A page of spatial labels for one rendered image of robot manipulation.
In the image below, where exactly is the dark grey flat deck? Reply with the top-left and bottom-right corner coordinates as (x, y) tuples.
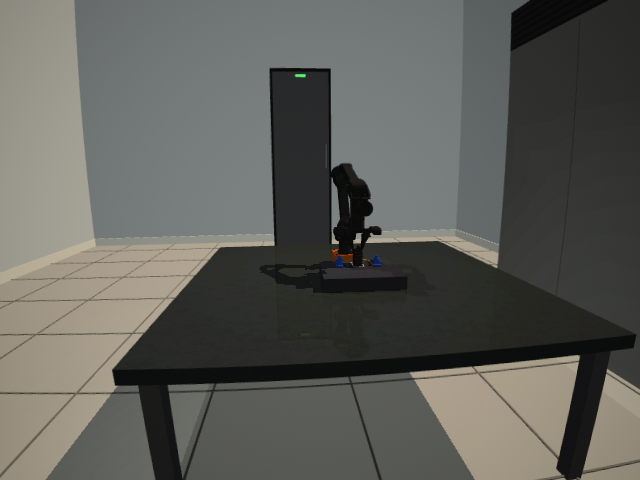
(319, 255), (407, 292)

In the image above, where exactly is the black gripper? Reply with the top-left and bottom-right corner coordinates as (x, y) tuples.
(333, 214), (382, 252)

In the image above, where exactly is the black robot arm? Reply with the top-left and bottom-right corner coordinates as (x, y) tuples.
(331, 163), (373, 254)

